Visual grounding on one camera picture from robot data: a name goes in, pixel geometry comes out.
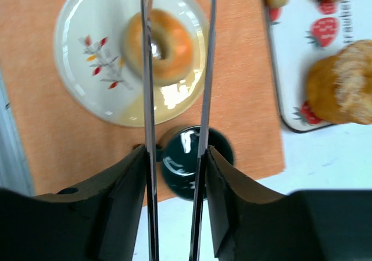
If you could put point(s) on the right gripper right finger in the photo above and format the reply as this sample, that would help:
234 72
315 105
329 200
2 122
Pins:
252 222

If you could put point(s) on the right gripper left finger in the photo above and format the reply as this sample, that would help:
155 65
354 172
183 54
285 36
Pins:
96 219

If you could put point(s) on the large sugared ring pastry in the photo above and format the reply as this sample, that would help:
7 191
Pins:
338 87

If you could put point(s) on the bagel with pale base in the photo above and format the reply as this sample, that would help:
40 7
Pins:
174 41

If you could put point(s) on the metal bread tongs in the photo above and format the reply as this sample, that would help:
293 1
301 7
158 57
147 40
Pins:
152 195

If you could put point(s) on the orange cloth placemat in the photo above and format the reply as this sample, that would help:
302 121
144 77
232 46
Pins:
64 144

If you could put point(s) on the dark green cup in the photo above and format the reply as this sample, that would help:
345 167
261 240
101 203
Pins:
176 154

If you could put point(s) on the cream two-tone plate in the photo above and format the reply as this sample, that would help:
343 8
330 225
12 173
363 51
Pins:
91 63

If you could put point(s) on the strawberry print tray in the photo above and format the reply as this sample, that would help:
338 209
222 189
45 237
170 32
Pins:
301 33

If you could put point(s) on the aluminium table frame rail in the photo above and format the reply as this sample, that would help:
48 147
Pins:
15 171

